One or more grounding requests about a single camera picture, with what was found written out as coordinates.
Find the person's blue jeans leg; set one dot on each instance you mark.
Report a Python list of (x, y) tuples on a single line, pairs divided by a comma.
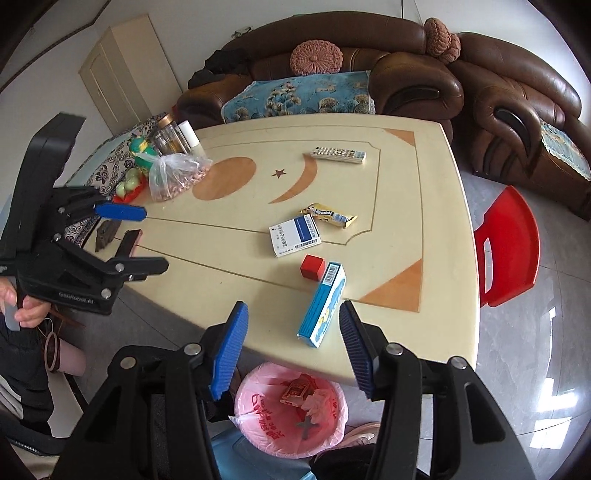
[(258, 454)]

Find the teal lace seat cover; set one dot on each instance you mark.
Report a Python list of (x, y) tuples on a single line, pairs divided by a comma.
[(565, 147)]

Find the clear bag of peanuts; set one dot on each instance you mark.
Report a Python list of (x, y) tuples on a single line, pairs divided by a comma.
[(178, 180)]

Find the long brown leather sofa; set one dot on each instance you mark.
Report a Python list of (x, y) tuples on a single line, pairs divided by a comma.
[(369, 41)]

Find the bin with pink bag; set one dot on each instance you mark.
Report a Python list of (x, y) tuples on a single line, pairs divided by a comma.
[(258, 410)]

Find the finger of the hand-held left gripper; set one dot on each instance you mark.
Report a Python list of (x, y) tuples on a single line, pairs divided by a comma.
[(138, 267), (122, 211)]

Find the red fruit plate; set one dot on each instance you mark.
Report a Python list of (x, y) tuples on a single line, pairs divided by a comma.
[(131, 196)]

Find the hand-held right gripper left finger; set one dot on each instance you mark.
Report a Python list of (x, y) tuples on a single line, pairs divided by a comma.
[(228, 355)]

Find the person's left hand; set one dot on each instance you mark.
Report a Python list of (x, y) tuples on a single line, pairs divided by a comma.
[(30, 314)]

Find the dark clothes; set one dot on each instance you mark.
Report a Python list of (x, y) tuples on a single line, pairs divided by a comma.
[(221, 64)]

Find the brown leather armchair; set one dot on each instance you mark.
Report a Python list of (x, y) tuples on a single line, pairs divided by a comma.
[(517, 78)]

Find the green and yellow bottle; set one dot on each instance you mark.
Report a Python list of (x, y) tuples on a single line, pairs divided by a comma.
[(141, 147)]

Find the blue cardboard box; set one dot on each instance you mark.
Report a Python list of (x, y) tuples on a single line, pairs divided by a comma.
[(323, 304)]

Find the green apple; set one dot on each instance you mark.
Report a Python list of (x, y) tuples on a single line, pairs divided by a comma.
[(122, 189), (133, 182)]

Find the glass jar with copper lid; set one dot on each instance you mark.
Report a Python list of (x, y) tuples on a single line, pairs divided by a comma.
[(171, 131)]

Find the white and blue medicine box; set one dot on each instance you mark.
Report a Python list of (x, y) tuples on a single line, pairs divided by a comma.
[(295, 235)]

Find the smartphone with pink case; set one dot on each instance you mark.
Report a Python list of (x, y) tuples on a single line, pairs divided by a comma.
[(131, 240)]

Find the pink shoe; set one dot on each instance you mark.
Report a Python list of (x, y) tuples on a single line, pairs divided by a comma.
[(362, 434)]

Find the small glass jar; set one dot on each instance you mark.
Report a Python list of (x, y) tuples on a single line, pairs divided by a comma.
[(161, 142)]

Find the gold snack wrapper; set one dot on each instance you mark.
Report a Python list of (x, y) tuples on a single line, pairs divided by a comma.
[(330, 216)]

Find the white tissue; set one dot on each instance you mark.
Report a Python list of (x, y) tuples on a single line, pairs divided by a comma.
[(321, 401)]

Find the blue floral sofa cover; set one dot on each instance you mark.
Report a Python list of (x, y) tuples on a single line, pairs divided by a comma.
[(295, 94)]

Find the cream wardrobe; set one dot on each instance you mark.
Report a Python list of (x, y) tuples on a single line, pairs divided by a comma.
[(124, 69)]

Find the black and white floral cloth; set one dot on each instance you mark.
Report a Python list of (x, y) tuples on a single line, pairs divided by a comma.
[(115, 157)]

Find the dark leather pouch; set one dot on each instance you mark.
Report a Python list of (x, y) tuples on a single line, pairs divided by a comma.
[(107, 234)]

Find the white remote control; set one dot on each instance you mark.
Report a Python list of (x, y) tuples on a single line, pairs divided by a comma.
[(338, 154)]

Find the red and cream carton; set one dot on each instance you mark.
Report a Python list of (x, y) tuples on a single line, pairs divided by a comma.
[(295, 392)]

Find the red plastic chair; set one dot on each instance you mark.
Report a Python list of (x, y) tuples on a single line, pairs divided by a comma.
[(508, 244)]

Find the white cylinder bottle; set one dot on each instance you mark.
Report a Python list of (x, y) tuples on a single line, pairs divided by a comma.
[(191, 138)]

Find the large round pink cushion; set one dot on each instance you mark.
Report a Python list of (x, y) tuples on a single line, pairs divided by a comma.
[(316, 57)]

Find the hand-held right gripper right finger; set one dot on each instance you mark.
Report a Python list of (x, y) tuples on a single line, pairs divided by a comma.
[(355, 350)]

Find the red cube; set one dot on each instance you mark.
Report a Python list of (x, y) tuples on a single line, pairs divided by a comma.
[(312, 266)]

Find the small round pink cushion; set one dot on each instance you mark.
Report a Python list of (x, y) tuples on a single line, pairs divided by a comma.
[(435, 33), (452, 48)]

